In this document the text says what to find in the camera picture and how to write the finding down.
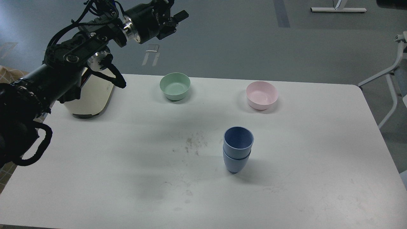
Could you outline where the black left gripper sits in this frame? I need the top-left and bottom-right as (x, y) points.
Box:
(123, 0), (189, 44)

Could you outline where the blue cup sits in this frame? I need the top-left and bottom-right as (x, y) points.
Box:
(223, 149), (251, 174)
(223, 126), (254, 160)

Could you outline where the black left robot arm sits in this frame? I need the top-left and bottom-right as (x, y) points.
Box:
(0, 0), (189, 166)

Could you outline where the green bowl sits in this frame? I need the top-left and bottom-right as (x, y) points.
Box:
(159, 73), (191, 101)

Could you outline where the cream white toaster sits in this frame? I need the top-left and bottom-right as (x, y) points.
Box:
(64, 74), (115, 119)

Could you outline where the pink bowl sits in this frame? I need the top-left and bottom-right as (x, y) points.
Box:
(245, 81), (279, 110)

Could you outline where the white stand base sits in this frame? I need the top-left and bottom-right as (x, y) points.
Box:
(310, 0), (367, 13)

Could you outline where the white chair frame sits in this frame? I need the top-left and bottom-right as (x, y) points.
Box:
(357, 31), (407, 129)

